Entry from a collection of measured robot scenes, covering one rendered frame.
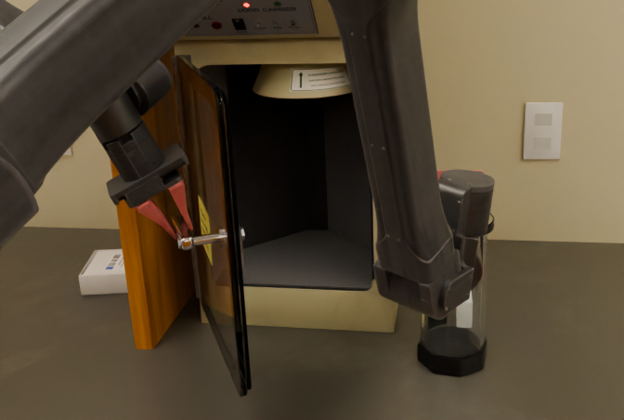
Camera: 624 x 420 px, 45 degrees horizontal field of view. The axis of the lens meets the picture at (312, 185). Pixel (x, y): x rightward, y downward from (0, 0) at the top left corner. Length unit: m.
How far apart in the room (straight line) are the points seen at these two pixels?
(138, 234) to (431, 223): 0.56
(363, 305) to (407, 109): 0.63
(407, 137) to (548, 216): 1.00
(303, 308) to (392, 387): 0.22
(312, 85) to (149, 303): 0.42
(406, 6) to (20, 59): 0.31
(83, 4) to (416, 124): 0.34
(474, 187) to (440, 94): 0.75
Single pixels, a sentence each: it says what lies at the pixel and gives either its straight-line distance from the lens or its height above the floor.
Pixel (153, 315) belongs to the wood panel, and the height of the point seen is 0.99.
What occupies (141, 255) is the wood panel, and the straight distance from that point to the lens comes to 1.17.
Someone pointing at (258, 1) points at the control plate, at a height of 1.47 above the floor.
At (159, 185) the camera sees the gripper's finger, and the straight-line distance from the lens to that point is 0.92.
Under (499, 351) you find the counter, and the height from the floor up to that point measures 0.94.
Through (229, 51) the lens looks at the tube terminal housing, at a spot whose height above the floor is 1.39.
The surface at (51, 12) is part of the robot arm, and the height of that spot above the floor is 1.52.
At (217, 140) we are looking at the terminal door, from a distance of 0.87.
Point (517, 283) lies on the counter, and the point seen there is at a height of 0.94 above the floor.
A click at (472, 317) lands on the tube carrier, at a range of 1.10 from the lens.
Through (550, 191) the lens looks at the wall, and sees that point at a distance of 1.60.
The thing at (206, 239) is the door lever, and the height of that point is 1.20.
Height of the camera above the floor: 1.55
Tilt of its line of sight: 18 degrees down
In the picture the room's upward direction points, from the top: 3 degrees counter-clockwise
